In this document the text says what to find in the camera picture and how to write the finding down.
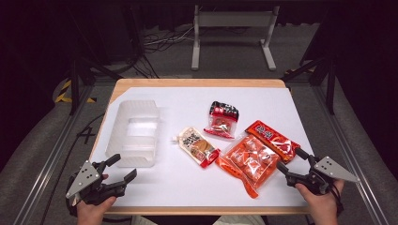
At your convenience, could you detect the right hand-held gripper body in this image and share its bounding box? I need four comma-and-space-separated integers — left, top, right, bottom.
285, 156, 360, 196

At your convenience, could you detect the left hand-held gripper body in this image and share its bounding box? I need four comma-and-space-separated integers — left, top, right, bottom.
65, 160, 127, 206

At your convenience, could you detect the black and red seasoning packet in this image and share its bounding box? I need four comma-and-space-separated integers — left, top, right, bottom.
203, 100, 240, 140

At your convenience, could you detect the person's left hand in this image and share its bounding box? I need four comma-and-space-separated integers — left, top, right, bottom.
76, 196, 117, 225

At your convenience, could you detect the person's right hand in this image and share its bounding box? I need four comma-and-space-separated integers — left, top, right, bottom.
295, 180, 345, 225

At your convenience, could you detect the large orange seasoning packet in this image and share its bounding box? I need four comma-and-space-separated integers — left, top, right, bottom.
215, 119, 301, 200

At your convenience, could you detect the black tape cross mark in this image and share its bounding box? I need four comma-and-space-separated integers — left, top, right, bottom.
78, 126, 97, 144

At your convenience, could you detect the clear plastic storage box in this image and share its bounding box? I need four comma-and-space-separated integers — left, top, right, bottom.
105, 99, 161, 168

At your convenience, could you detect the beige sauce pouch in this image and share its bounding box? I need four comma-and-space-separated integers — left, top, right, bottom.
171, 126, 221, 169

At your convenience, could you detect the black tripod stand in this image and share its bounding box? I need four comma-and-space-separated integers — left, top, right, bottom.
67, 8, 124, 116
281, 55, 337, 115

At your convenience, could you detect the yellow and black floor tape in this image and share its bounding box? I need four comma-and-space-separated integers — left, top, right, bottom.
54, 79, 98, 104

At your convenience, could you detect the white metal stand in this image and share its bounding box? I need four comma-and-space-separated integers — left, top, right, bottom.
191, 4, 281, 72

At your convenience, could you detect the aluminium rail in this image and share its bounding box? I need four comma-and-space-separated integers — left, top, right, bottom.
313, 83, 389, 225
12, 83, 95, 225

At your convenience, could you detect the black floor cable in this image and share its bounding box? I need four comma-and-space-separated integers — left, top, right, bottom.
40, 113, 106, 225

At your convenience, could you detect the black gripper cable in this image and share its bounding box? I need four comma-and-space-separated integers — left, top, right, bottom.
329, 184, 344, 217

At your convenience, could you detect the bundle of floor cables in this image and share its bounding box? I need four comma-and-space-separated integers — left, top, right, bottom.
142, 26, 196, 54

